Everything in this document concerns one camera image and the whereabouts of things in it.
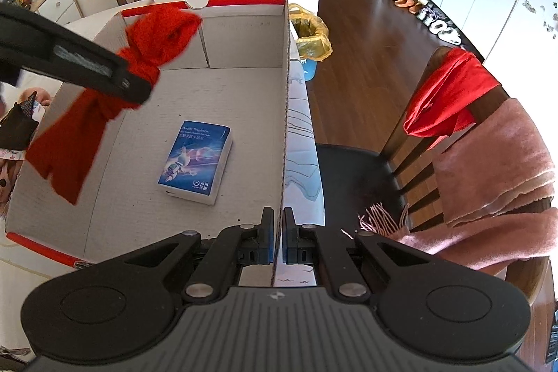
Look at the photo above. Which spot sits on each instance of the red cloth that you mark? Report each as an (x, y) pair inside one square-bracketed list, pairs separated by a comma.
[(444, 93)]

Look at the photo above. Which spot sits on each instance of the blue printed table mat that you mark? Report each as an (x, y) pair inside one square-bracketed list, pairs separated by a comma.
[(301, 136)]

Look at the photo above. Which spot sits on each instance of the white fridge with magnets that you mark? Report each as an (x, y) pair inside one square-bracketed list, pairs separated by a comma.
[(523, 32)]

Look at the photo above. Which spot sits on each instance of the pink fringed scarf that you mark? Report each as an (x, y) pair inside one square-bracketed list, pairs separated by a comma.
[(492, 163)]

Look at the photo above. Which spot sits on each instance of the red fuzzy knitted scarf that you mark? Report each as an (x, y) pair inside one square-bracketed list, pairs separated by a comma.
[(148, 32)]

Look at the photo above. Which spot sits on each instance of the blue bin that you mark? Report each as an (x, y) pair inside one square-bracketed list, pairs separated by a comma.
[(308, 69)]

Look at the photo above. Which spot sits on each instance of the row of shoes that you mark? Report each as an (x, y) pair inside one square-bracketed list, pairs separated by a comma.
[(436, 23)]

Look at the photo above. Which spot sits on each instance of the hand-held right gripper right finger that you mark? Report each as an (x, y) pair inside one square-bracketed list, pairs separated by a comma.
[(287, 239)]

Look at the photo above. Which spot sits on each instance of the blue tissue packet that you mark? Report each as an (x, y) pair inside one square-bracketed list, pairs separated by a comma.
[(196, 158)]

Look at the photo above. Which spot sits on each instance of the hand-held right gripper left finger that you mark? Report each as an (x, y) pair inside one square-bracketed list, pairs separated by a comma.
[(270, 239)]

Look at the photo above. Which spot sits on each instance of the yellow plastic bag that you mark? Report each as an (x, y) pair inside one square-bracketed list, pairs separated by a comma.
[(314, 41)]

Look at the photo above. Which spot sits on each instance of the pile of small toys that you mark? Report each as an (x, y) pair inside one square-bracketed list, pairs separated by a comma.
[(17, 0)]

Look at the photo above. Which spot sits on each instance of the wooden chair with black seat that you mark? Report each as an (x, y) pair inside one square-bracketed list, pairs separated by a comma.
[(357, 171)]

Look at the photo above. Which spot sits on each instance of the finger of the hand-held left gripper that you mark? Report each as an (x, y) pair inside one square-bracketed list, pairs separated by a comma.
[(130, 86)]

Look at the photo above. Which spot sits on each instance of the red and white cardboard box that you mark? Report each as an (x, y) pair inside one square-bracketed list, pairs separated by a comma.
[(130, 180)]

